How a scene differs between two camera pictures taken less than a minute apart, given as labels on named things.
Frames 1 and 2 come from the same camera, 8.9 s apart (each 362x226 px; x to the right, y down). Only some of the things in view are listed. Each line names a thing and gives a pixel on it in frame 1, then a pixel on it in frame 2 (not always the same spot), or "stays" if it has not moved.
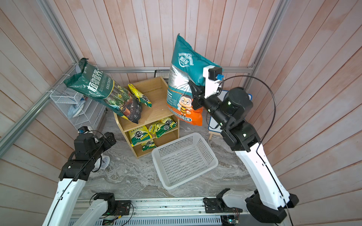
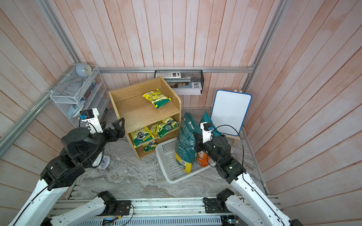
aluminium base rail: (171, 212) stays
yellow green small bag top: (140, 97) -> (159, 99)
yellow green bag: (138, 134) stays
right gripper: (202, 102) -> (200, 148)
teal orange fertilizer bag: (187, 64) -> (203, 159)
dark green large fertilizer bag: (93, 81) -> (185, 153)
